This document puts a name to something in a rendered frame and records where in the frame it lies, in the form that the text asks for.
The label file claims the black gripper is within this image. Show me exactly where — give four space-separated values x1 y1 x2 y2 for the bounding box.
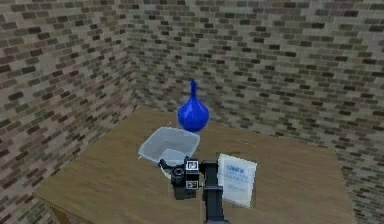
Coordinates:
157 158 198 201

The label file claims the clear grey bowl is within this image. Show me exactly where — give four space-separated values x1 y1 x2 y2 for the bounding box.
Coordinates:
137 126 201 180

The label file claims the blue glass vase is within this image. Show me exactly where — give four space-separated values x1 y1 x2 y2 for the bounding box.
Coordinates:
176 79 211 134

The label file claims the brown wooden table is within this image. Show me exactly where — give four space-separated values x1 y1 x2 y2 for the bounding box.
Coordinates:
32 105 358 224

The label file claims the white book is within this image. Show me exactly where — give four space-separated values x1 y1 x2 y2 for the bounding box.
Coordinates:
217 153 258 209

